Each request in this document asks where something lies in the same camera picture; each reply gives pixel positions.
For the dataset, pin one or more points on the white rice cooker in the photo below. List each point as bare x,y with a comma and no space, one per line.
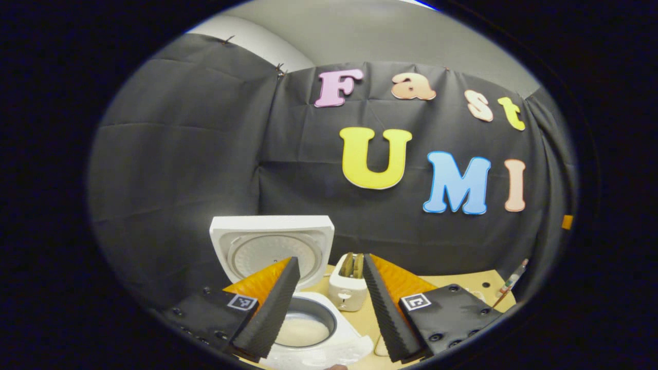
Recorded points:
257,231

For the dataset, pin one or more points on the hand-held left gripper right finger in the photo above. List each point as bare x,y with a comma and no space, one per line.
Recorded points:
393,324

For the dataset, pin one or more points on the clear bottle with red label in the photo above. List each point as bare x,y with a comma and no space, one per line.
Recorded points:
514,277

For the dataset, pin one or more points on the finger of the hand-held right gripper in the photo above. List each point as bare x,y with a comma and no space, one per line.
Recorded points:
567,222

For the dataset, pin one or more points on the white toaster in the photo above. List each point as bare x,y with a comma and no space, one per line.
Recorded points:
347,295

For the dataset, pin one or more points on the black backdrop cloth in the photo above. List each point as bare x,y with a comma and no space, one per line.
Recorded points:
205,154

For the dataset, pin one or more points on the brown bread slice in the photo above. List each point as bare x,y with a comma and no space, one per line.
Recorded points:
358,264
348,264

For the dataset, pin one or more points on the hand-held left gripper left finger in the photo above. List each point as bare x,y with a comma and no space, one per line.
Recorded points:
272,318

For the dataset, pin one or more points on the clear box of rice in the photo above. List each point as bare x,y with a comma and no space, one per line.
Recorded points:
381,345

